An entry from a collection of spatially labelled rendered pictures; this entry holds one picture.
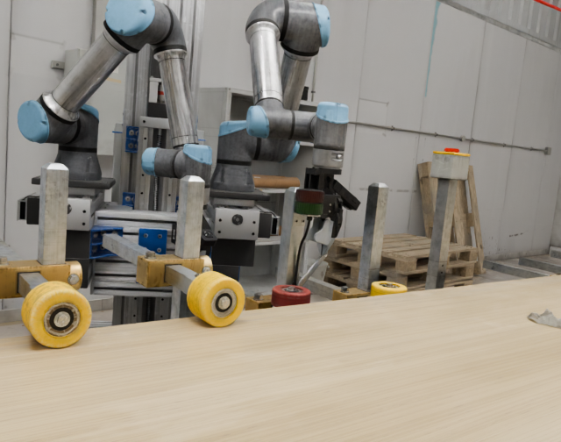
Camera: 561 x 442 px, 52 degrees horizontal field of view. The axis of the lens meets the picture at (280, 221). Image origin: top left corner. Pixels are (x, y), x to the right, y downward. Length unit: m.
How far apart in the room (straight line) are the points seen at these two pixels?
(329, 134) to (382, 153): 4.37
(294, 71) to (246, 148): 0.30
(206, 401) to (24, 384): 0.21
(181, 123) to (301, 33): 0.42
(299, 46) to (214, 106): 2.27
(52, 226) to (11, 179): 2.73
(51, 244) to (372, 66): 4.77
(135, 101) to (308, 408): 1.54
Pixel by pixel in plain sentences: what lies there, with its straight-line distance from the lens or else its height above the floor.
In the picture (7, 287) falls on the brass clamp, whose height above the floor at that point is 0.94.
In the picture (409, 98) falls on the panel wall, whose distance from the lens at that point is 6.00.
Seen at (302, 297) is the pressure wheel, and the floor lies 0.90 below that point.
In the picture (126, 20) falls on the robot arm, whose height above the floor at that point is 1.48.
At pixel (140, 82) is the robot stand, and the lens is 2.05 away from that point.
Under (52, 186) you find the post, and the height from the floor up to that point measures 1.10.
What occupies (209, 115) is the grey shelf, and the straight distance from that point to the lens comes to 3.99.
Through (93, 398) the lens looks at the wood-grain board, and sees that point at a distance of 0.69.
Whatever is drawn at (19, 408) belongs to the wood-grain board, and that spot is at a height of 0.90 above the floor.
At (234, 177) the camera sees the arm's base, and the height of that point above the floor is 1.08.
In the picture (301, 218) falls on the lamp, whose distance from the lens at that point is 1.22.
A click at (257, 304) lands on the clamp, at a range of 1.20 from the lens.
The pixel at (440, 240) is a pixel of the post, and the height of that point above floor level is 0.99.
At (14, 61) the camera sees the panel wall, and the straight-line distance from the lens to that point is 3.72.
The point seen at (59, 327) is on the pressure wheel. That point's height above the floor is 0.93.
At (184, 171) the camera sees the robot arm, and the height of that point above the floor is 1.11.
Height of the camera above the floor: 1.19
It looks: 7 degrees down
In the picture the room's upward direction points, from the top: 5 degrees clockwise
